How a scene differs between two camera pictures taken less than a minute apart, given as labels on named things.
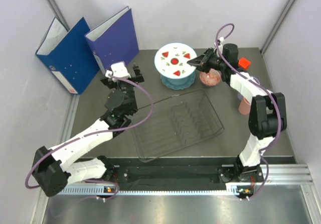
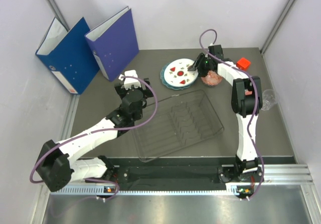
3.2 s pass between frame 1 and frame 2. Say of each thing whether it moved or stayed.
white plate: moved
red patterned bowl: stayed
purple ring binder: stayed
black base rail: stayed
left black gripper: moved
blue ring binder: stayed
